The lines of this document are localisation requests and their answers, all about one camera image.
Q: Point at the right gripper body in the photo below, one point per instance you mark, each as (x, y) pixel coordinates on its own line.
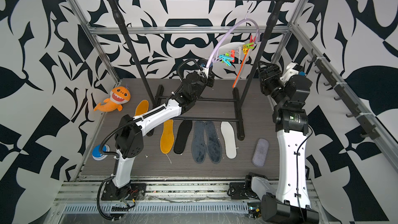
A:
(271, 85)

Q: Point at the white orange-edged insole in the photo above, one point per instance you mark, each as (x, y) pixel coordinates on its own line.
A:
(230, 46)

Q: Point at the black foam insole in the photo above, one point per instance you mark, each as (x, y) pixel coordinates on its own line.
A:
(182, 136)

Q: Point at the lilac round clip hanger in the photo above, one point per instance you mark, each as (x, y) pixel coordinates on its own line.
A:
(213, 56)

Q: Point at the dark grey felt insole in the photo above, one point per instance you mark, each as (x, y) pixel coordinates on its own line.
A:
(198, 147)
(213, 145)

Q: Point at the orange fuzzy insole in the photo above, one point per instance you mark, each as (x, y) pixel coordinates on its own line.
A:
(167, 137)
(142, 108)

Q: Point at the grey orange-edged insole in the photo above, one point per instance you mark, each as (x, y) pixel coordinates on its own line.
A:
(243, 52)

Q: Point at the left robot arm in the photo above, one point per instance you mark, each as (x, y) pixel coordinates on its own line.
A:
(127, 140)

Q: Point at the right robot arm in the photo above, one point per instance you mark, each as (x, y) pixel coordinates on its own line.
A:
(289, 203)

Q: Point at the grey fabric case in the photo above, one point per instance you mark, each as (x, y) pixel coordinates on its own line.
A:
(260, 153)

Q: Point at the orange shark plush toy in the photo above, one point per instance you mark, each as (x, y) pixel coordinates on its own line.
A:
(118, 96)

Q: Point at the black garment rack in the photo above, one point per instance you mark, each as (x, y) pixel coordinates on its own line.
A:
(238, 99)

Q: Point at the blue round button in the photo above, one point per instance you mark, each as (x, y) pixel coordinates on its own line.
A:
(96, 155)

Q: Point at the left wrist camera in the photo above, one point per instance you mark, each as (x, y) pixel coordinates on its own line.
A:
(204, 72)

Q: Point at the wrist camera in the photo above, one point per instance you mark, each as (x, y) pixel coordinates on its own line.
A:
(204, 72)
(291, 70)

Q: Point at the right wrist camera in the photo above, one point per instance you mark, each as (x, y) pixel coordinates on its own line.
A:
(291, 70)

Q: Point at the wall hook rail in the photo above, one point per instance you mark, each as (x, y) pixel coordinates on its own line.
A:
(348, 97)

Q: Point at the white cable duct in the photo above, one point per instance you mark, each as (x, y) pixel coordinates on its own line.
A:
(168, 208)

